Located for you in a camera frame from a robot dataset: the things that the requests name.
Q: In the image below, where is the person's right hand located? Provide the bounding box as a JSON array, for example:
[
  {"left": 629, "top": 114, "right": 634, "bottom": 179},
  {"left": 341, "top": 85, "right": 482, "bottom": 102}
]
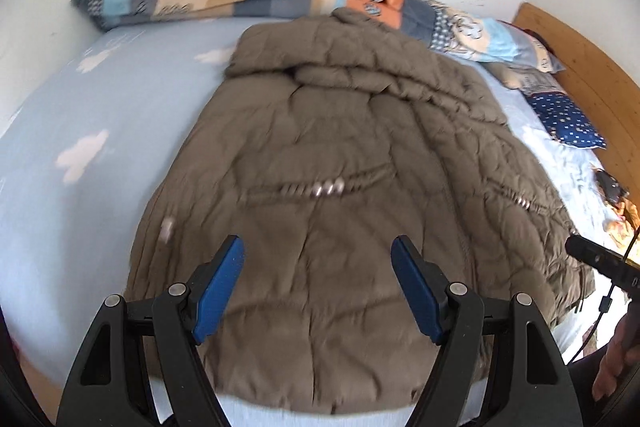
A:
[{"left": 592, "top": 307, "right": 640, "bottom": 403}]

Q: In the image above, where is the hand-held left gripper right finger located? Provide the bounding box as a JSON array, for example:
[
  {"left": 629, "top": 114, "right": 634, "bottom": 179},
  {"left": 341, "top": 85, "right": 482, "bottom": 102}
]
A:
[{"left": 391, "top": 235, "right": 586, "bottom": 427}]

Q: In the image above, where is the beige patterned pillow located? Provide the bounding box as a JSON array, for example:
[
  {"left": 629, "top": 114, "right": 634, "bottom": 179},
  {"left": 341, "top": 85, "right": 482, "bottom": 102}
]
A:
[{"left": 485, "top": 62, "right": 561, "bottom": 95}]

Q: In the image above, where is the wooden headboard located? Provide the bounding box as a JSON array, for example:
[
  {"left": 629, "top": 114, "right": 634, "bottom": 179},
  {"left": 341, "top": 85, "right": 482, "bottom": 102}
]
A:
[{"left": 514, "top": 2, "right": 640, "bottom": 188}]

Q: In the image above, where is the orange crumpled item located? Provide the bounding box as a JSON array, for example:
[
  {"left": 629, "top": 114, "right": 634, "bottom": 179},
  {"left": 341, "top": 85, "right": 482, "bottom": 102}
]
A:
[{"left": 602, "top": 199, "right": 640, "bottom": 243}]

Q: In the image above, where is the bed with cloud-print sheet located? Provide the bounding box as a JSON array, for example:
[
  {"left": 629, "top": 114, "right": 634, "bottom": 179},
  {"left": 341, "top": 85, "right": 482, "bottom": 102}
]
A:
[{"left": 0, "top": 14, "right": 640, "bottom": 427}]

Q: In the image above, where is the small black object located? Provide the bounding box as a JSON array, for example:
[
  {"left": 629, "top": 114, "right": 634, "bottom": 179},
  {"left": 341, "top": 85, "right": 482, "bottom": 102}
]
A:
[{"left": 595, "top": 169, "right": 630, "bottom": 202}]

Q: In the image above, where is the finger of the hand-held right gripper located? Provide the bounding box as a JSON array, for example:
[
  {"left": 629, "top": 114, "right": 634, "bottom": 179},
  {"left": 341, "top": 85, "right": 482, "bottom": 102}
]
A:
[{"left": 565, "top": 234, "right": 640, "bottom": 290}]

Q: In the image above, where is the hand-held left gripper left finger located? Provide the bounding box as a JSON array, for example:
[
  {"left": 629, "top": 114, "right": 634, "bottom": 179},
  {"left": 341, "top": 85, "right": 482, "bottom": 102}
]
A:
[{"left": 56, "top": 234, "right": 246, "bottom": 427}]

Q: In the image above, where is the dark red cloth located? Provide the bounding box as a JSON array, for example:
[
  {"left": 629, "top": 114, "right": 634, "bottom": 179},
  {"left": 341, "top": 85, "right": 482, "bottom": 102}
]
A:
[{"left": 525, "top": 29, "right": 551, "bottom": 52}]

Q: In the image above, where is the black handheld device with cable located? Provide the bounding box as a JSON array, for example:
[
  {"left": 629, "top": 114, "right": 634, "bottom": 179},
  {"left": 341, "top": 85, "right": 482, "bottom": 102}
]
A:
[{"left": 565, "top": 227, "right": 640, "bottom": 363}]

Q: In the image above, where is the brown puffer jacket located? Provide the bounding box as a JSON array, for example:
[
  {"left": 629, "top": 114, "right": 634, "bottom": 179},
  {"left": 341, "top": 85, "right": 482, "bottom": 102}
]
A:
[{"left": 122, "top": 7, "right": 596, "bottom": 415}]

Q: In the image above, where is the navy dotted pillow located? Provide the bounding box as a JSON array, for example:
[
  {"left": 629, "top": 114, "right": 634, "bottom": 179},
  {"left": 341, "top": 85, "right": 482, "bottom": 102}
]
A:
[{"left": 525, "top": 89, "right": 608, "bottom": 150}]

